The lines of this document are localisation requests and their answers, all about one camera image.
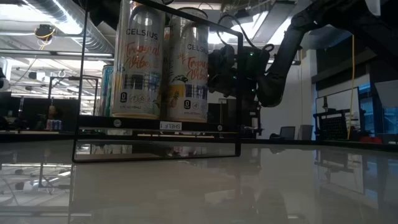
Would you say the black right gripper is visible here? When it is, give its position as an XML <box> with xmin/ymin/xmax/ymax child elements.
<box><xmin>207</xmin><ymin>43</ymin><xmax>272</xmax><ymax>99</ymax></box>

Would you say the black-top Celsius can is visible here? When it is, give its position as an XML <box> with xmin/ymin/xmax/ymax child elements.
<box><xmin>167</xmin><ymin>7</ymin><xmax>210</xmax><ymax>123</ymax></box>
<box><xmin>111</xmin><ymin>0</ymin><xmax>165</xmax><ymax>119</ymax></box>

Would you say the wooden tray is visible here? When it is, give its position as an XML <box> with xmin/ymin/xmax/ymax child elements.
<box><xmin>72</xmin><ymin>0</ymin><xmax>243</xmax><ymax>164</ymax></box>

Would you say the blue-tab silver-top can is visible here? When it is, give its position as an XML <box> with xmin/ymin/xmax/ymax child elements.
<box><xmin>99</xmin><ymin>64</ymin><xmax>114</xmax><ymax>116</ymax></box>

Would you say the black equipment rack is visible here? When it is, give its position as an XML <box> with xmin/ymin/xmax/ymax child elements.
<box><xmin>217</xmin><ymin>98</ymin><xmax>264</xmax><ymax>138</ymax></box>

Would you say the office chair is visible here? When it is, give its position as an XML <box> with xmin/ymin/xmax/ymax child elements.
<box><xmin>269</xmin><ymin>126</ymin><xmax>296</xmax><ymax>140</ymax></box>

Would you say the grey waste bin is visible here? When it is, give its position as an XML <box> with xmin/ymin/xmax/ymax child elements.
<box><xmin>300</xmin><ymin>124</ymin><xmax>314</xmax><ymax>141</ymax></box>

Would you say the whiteboard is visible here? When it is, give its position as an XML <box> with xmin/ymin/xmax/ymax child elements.
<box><xmin>315</xmin><ymin>86</ymin><xmax>361</xmax><ymax>121</ymax></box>

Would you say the black perforated cart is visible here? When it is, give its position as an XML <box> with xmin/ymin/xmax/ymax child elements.
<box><xmin>313</xmin><ymin>108</ymin><xmax>351</xmax><ymax>141</ymax></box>

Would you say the ceiling light tube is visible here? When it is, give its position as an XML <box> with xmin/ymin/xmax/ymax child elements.
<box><xmin>0</xmin><ymin>49</ymin><xmax>114</xmax><ymax>58</ymax></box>

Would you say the row of colourful cans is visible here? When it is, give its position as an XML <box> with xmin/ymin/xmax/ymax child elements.
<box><xmin>45</xmin><ymin>119</ymin><xmax>63</xmax><ymax>131</ymax></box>

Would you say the right wrist cable loop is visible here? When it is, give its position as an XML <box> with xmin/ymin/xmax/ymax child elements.
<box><xmin>217</xmin><ymin>14</ymin><xmax>275</xmax><ymax>52</ymax></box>

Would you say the yellow cable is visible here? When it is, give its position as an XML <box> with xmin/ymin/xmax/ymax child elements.
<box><xmin>346</xmin><ymin>34</ymin><xmax>357</xmax><ymax>141</ymax></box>

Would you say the silver ceiling duct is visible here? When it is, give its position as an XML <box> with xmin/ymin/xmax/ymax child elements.
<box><xmin>27</xmin><ymin>0</ymin><xmax>114</xmax><ymax>54</ymax></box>

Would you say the ceiling cord reel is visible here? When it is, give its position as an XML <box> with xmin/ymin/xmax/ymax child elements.
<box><xmin>34</xmin><ymin>24</ymin><xmax>57</xmax><ymax>41</ymax></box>

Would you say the black metal table frame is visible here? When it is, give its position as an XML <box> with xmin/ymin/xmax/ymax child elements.
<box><xmin>0</xmin><ymin>130</ymin><xmax>398</xmax><ymax>153</ymax></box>

